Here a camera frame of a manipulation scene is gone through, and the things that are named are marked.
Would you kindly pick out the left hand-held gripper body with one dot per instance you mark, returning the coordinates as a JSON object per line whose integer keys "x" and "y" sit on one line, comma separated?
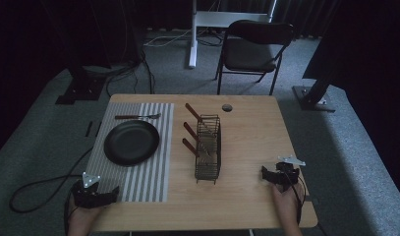
{"x": 89, "y": 196}

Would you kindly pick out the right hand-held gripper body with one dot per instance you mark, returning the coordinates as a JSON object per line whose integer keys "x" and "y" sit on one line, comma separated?
{"x": 287, "y": 172}

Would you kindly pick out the person's left hand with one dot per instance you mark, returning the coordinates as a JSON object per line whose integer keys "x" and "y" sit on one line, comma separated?
{"x": 83, "y": 218}

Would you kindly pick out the person's right hand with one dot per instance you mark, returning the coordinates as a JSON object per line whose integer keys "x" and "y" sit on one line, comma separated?
{"x": 286, "y": 206}

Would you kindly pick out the grey striped placemat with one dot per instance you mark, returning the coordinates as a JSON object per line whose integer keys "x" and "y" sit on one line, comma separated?
{"x": 148, "y": 177}

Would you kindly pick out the black round plate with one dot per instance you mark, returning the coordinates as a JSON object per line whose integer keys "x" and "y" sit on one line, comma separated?
{"x": 131, "y": 142}

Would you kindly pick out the black metal stand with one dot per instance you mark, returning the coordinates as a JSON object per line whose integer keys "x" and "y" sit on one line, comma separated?
{"x": 79, "y": 85}
{"x": 314, "y": 95}

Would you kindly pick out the black folding chair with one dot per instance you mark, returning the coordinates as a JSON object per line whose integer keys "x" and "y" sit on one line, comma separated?
{"x": 250, "y": 55}

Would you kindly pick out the white desk frame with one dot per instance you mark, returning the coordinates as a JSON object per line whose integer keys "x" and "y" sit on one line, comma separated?
{"x": 196, "y": 32}

